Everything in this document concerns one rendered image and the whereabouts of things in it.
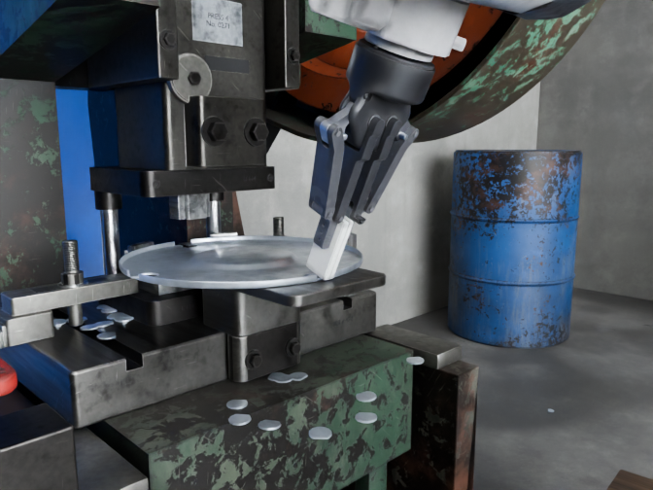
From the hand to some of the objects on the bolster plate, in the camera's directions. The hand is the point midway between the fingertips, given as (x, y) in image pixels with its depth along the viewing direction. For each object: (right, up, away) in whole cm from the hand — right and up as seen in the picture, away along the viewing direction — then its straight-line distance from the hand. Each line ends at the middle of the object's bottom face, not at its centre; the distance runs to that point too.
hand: (328, 244), depth 61 cm
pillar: (-18, -3, +31) cm, 36 cm away
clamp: (-31, -10, +10) cm, 34 cm away
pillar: (-29, -5, +20) cm, 36 cm away
